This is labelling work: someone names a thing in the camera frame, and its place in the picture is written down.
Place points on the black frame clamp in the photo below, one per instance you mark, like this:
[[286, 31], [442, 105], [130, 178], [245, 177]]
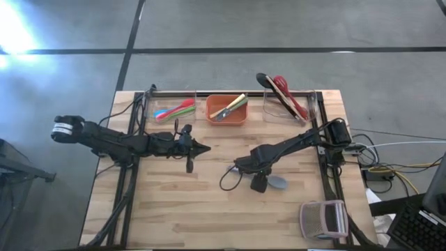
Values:
[[152, 89]]

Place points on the clear plastic bin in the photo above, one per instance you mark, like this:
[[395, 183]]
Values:
[[310, 104], [153, 104]]

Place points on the black ladle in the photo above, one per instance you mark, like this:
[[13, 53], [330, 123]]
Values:
[[262, 79]]

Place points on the black metal table frame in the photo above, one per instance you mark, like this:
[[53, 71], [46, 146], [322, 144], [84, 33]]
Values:
[[230, 93]]

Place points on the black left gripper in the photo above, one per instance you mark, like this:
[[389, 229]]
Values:
[[184, 146]]

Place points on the green silicone spatula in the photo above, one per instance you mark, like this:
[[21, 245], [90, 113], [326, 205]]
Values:
[[183, 112]]

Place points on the black power adapter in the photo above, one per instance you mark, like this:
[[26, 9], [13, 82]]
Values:
[[374, 175]]

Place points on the white paper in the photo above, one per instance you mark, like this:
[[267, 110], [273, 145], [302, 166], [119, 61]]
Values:
[[373, 197]]

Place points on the pink silicone spatula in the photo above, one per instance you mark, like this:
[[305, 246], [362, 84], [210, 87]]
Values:
[[167, 113]]

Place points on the orange plastic bin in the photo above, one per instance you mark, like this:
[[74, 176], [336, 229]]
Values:
[[223, 120]]

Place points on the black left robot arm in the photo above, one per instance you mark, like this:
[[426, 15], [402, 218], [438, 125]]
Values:
[[115, 141]]

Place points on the red silicone spatula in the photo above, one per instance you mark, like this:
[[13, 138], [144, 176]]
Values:
[[186, 103]]

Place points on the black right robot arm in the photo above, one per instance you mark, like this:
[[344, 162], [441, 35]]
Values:
[[296, 143]]

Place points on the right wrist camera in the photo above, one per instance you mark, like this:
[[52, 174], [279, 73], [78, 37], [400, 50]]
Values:
[[259, 183]]

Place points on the black laptop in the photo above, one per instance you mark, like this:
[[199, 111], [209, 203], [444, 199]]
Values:
[[414, 230]]

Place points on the grey-blue silicone spoon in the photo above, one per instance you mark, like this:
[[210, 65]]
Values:
[[277, 182]]

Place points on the red slotted silicone spoon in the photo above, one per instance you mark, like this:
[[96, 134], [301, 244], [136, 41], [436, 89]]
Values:
[[280, 83]]

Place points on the dark grey chair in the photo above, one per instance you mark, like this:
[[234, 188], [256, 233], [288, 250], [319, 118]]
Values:
[[21, 195]]

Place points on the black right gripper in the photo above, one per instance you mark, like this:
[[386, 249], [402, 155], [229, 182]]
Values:
[[252, 164]]

